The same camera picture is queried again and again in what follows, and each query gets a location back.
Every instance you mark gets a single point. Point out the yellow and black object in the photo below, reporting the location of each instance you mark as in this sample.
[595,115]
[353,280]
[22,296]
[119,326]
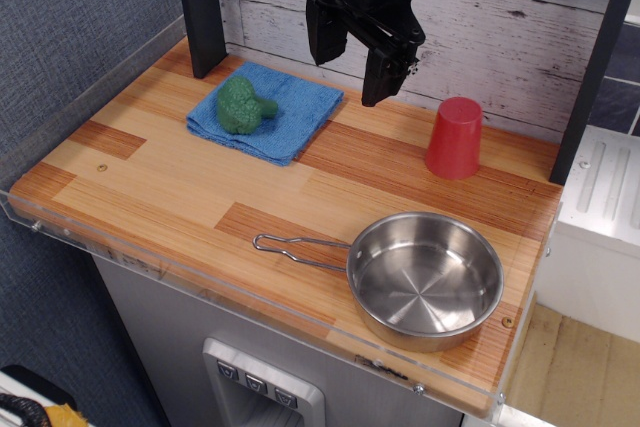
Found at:
[29,412]

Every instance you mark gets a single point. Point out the red plastic cup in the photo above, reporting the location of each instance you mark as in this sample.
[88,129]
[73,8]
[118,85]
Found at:
[454,149]

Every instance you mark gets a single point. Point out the white toy sink unit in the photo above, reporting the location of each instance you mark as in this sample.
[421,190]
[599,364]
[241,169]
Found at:
[590,269]

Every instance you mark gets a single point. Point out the black right frame post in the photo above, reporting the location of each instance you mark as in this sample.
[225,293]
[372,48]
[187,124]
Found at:
[605,43]

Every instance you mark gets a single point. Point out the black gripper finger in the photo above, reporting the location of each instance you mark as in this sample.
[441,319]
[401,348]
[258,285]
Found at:
[327,34]
[386,70]

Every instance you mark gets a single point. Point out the blue folded cloth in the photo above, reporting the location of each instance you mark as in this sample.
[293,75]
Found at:
[303,107]

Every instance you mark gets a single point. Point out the silver dispenser button panel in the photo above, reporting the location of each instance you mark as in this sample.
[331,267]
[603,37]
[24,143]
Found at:
[252,392]

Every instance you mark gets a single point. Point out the green toy broccoli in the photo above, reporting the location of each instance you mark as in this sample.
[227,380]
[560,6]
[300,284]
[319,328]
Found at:
[239,109]

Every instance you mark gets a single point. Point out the stainless steel pot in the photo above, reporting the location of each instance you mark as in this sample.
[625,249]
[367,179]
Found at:
[422,281]

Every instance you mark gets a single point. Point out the grey toy fridge cabinet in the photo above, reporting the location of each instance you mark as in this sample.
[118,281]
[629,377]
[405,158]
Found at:
[168,318]

